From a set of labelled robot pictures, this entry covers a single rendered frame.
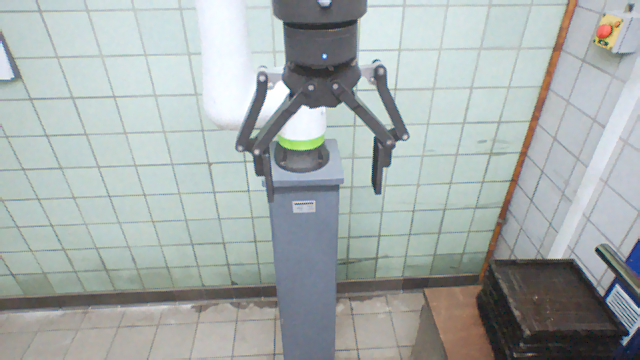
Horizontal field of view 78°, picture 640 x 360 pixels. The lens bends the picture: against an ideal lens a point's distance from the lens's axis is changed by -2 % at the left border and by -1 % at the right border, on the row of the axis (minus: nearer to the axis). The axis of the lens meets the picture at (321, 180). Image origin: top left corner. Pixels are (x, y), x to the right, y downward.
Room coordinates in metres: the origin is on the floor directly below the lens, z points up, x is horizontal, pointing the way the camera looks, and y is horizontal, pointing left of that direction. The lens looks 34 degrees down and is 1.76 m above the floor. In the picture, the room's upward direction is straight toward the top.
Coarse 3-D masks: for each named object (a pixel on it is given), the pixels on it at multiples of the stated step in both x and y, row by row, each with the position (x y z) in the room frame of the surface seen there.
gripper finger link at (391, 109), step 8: (376, 72) 0.41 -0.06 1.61; (384, 72) 0.41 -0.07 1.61; (384, 80) 0.41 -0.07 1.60; (376, 88) 0.42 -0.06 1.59; (384, 88) 0.41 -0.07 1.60; (384, 96) 0.41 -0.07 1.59; (384, 104) 0.41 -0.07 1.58; (392, 104) 0.41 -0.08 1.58; (392, 112) 0.41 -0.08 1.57; (392, 120) 0.41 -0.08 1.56; (400, 120) 0.41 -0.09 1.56; (400, 128) 0.41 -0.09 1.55; (400, 136) 0.41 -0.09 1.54; (408, 136) 0.41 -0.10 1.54
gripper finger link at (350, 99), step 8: (336, 80) 0.40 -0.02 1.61; (336, 88) 0.40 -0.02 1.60; (344, 88) 0.40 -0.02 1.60; (344, 96) 0.40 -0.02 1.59; (352, 96) 0.40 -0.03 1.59; (352, 104) 0.40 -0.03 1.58; (360, 104) 0.40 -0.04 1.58; (360, 112) 0.41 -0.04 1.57; (368, 112) 0.41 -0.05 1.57; (368, 120) 0.41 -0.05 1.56; (376, 120) 0.41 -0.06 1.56; (376, 128) 0.41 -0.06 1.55; (384, 128) 0.42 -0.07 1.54; (384, 136) 0.41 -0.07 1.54; (384, 144) 0.41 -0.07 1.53; (392, 144) 0.40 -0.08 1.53
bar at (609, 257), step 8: (600, 248) 0.60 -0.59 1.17; (608, 248) 0.60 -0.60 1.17; (600, 256) 0.59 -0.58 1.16; (608, 256) 0.58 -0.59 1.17; (616, 256) 0.57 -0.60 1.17; (608, 264) 0.57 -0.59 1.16; (616, 264) 0.56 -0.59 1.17; (624, 264) 0.55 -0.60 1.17; (616, 272) 0.54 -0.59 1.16; (624, 272) 0.53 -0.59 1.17; (632, 272) 0.53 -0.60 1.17; (624, 280) 0.52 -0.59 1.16; (632, 280) 0.51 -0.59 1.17; (632, 288) 0.50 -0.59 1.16
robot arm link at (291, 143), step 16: (272, 96) 0.83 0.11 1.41; (272, 112) 0.83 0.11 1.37; (304, 112) 0.85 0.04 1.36; (320, 112) 0.88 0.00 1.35; (288, 128) 0.86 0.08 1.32; (304, 128) 0.85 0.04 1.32; (320, 128) 0.88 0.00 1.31; (288, 144) 0.86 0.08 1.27; (304, 144) 0.86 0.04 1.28; (320, 144) 0.88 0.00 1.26
